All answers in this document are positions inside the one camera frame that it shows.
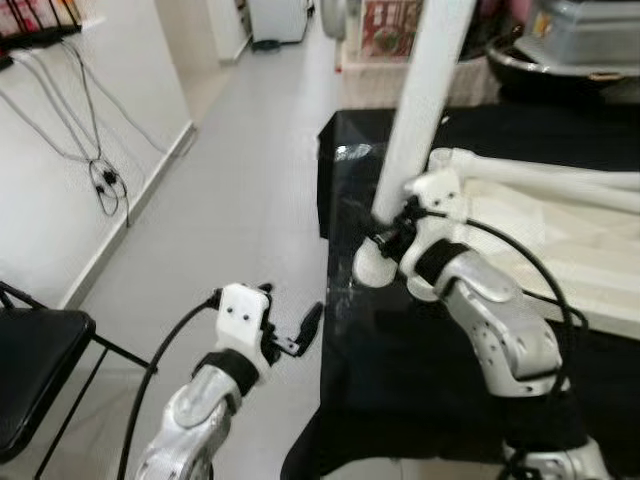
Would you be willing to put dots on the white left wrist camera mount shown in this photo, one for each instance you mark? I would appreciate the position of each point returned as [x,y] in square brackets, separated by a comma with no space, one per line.
[240,315]

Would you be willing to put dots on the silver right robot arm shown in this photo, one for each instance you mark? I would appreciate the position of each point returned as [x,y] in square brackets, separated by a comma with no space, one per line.
[500,330]

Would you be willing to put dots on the black tablecloth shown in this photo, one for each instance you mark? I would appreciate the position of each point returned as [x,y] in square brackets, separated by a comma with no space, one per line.
[400,350]

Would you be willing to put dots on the clear plastic bag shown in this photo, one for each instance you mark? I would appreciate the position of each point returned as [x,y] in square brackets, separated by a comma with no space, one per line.
[360,153]
[345,300]

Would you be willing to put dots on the black ledge rack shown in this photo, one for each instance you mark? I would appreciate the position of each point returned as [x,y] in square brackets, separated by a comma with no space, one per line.
[40,20]

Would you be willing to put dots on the orange lidded storage box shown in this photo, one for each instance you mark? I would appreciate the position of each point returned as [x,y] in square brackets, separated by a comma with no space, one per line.
[385,30]

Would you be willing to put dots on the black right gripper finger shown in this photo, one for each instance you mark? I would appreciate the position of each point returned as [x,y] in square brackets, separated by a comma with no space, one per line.
[383,244]

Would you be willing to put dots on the white plastic table top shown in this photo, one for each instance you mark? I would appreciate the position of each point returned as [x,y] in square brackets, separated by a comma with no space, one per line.
[600,250]

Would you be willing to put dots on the white appliance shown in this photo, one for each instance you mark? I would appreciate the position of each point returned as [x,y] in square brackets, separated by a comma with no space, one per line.
[280,20]

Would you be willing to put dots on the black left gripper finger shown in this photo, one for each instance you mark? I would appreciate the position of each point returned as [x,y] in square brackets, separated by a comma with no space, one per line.
[312,322]
[266,289]

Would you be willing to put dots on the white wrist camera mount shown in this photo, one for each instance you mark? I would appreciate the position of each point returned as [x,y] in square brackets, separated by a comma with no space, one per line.
[240,315]
[435,195]

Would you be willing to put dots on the green lidded clear box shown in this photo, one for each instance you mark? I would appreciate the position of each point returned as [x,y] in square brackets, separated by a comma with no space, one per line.
[590,35]

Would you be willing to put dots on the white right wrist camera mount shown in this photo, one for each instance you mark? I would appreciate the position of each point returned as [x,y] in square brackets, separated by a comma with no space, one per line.
[435,195]

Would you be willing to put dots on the white plastic table leg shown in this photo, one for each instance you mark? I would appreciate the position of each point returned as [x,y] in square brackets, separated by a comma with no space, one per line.
[430,90]
[560,190]
[610,178]

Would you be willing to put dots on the beige patterned cloth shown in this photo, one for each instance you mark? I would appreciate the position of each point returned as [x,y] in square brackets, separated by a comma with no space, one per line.
[365,85]

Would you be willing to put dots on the black folding chair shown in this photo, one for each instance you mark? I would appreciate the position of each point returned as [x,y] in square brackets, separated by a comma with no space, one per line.
[40,370]

